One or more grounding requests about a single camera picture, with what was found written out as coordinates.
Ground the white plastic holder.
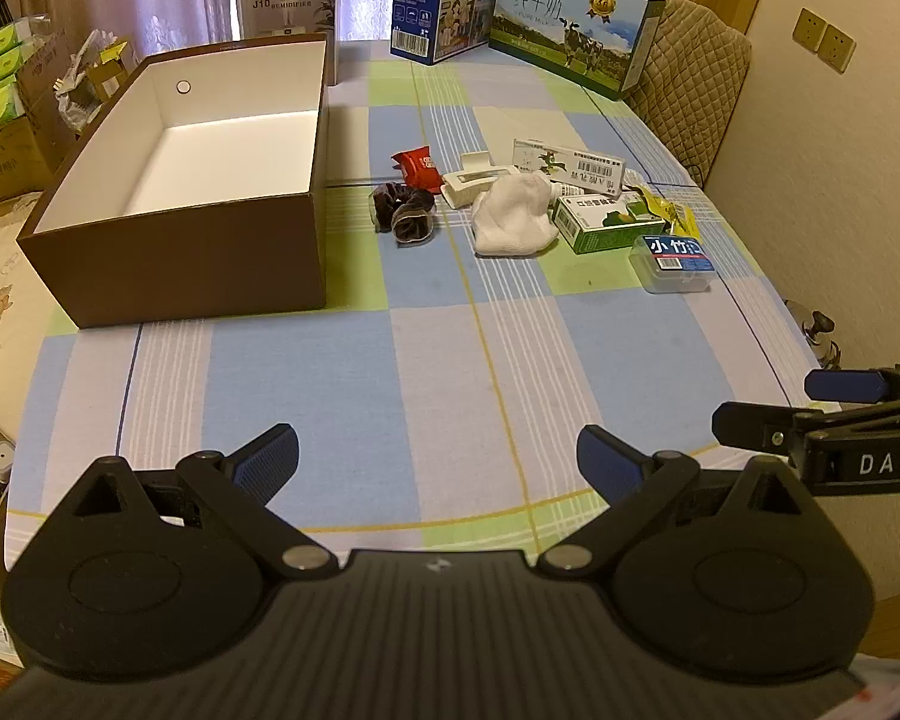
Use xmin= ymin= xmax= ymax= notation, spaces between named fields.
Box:
xmin=440 ymin=151 xmax=526 ymax=209

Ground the stack of green tissue packs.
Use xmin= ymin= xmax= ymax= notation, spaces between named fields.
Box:
xmin=0 ymin=19 xmax=40 ymax=140

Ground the dark brown sock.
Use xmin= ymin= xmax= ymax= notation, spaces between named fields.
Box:
xmin=390 ymin=191 xmax=437 ymax=247
xmin=370 ymin=181 xmax=413 ymax=233

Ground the white humidifier box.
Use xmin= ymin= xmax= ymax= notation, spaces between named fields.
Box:
xmin=238 ymin=0 xmax=343 ymax=86

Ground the white sock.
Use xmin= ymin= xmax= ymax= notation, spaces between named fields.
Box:
xmin=471 ymin=172 xmax=560 ymax=257

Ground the large cardboard box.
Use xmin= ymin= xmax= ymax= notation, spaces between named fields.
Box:
xmin=0 ymin=116 xmax=76 ymax=205

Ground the gold wall socket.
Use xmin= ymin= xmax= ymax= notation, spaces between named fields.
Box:
xmin=820 ymin=24 xmax=857 ymax=74
xmin=793 ymin=7 xmax=828 ymax=53

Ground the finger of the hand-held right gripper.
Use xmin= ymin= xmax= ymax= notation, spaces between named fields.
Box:
xmin=804 ymin=364 xmax=900 ymax=404
xmin=711 ymin=399 xmax=900 ymax=460

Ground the brown cardboard box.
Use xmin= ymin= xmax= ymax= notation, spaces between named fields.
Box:
xmin=16 ymin=34 xmax=329 ymax=329

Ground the beige quilted chair cover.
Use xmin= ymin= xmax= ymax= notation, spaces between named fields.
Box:
xmin=630 ymin=0 xmax=752 ymax=185

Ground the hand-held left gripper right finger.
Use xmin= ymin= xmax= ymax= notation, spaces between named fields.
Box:
xmin=536 ymin=424 xmax=815 ymax=583

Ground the green cow milk case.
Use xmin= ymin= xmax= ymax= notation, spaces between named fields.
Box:
xmin=489 ymin=0 xmax=667 ymax=102

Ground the small cardboard box yellow label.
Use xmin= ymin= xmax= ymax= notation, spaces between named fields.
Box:
xmin=86 ymin=37 xmax=140 ymax=102

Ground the checked tablecloth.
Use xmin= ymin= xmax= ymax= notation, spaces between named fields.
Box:
xmin=7 ymin=37 xmax=845 ymax=601

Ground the red snack packet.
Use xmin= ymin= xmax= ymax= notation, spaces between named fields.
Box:
xmin=390 ymin=148 xmax=442 ymax=188

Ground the blue milk carton case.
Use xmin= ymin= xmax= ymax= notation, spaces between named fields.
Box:
xmin=390 ymin=0 xmax=512 ymax=65

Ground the clear plastic box blue label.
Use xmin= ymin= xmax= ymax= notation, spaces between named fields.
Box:
xmin=628 ymin=234 xmax=717 ymax=295

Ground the white green medicine box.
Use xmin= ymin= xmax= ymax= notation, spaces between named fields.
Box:
xmin=511 ymin=138 xmax=627 ymax=200

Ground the yellow packet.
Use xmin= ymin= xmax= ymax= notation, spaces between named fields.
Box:
xmin=634 ymin=184 xmax=700 ymax=239

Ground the crumpled plastic bag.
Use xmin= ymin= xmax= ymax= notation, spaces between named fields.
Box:
xmin=54 ymin=28 xmax=121 ymax=121

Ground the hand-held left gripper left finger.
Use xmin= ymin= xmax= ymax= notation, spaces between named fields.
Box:
xmin=67 ymin=424 xmax=338 ymax=583

